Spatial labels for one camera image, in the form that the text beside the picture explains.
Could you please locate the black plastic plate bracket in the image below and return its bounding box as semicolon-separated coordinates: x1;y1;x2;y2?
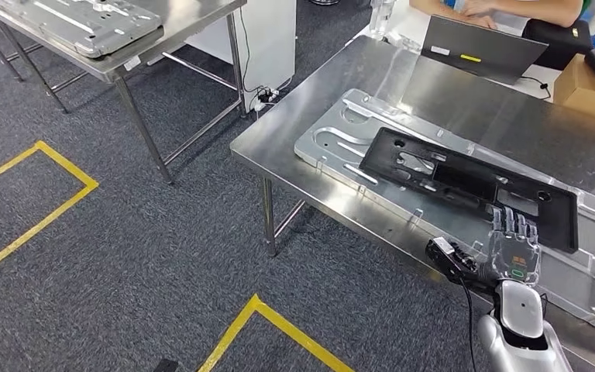
359;127;580;255

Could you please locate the white desk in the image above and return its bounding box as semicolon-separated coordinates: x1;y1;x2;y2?
351;0;568;104

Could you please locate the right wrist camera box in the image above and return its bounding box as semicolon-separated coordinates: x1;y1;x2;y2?
425;236;476;286

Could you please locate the black pouch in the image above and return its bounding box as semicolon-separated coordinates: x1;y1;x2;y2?
522;19;593;71

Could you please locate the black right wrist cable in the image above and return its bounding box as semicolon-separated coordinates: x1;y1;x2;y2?
459;277;479;372

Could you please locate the power strip with plugs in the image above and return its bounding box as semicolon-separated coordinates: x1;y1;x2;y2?
248;86;281;112

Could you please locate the brown cardboard box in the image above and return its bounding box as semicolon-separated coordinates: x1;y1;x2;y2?
552;53;595;126

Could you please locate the stainless steel workbench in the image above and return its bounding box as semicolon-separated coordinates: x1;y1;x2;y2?
229;34;595;372

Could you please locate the stainless steel table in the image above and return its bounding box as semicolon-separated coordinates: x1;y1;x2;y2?
0;0;248;186

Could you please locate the white cabinet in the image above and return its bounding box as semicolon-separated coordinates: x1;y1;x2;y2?
184;0;297;114

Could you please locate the stamped sheet metal panel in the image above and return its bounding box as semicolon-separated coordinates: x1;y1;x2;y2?
0;0;164;58
294;88;595;343

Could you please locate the person's left hand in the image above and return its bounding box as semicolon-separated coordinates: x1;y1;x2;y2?
461;0;500;29

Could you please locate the black power cable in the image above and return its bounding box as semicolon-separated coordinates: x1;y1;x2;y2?
237;7;265;96

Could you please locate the yellow floor tape square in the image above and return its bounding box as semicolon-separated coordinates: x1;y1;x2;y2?
197;293;355;372
0;141;99;277

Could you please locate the dark grey laptop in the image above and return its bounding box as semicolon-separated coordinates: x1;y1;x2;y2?
420;15;549;86

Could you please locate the black laptop cable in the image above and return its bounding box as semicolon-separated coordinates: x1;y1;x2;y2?
521;75;554;101

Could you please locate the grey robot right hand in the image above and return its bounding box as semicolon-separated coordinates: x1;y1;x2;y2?
460;205;542;288

